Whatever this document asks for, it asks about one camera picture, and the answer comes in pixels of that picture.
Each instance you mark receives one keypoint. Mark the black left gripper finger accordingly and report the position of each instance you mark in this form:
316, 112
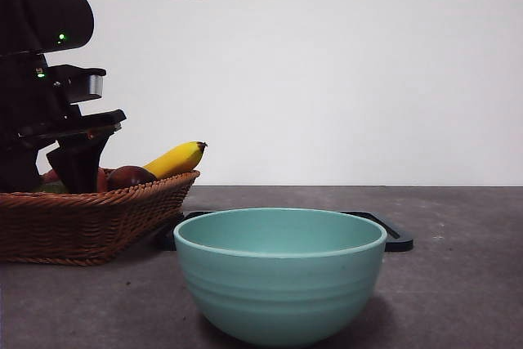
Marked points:
18, 167
79, 165

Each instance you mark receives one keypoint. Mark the green avocado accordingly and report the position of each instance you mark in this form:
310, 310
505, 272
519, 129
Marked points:
51, 188

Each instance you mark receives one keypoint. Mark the teal ribbed bowl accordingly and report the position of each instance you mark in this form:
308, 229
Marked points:
282, 283

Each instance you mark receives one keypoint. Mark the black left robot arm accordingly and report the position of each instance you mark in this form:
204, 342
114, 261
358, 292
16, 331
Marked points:
41, 14

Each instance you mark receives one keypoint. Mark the red yellow apple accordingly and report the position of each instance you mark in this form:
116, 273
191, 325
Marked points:
102, 181

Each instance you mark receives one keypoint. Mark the dark red plum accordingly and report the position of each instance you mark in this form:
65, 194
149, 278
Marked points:
130, 177

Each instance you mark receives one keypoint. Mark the brown wicker basket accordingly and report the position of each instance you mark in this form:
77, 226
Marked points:
81, 226

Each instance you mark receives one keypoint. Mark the yellow banana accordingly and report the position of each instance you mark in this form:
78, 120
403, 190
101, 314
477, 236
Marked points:
175, 161

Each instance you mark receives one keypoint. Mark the black rectangular tray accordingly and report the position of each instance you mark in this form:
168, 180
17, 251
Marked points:
399, 242

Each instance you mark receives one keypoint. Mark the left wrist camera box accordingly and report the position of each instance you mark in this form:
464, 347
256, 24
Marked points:
83, 83

